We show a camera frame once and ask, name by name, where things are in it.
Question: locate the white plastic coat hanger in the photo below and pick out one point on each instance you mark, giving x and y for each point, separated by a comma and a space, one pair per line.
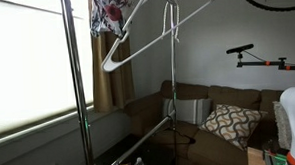
146, 47

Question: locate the black coat hanger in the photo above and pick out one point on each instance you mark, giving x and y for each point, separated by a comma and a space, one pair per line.
176, 139

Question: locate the white red floral garment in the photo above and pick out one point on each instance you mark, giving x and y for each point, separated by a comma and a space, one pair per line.
107, 12

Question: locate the grey white striped cushion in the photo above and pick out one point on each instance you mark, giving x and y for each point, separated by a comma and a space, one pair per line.
188, 110

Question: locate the brown window curtain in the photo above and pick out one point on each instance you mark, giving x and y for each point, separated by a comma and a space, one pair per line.
112, 74

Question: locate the brown wave patterned cushion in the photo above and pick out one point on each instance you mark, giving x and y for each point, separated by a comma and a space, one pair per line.
232, 124

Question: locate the beige shaggy cushion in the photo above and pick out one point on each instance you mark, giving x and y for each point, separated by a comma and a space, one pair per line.
283, 126

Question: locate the chrome metal clothes rack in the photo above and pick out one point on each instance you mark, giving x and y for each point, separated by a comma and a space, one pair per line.
76, 79

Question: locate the brown fabric sofa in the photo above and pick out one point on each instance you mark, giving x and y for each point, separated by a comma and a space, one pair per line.
204, 150

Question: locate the wooden side table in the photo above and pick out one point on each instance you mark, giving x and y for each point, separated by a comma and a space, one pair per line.
256, 158

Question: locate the black bar camera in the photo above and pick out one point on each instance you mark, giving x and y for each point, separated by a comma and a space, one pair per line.
239, 48

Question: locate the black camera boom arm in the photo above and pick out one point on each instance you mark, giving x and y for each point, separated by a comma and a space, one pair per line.
270, 63

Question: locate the green lit metal frame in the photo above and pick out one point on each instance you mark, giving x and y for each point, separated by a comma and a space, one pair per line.
276, 158

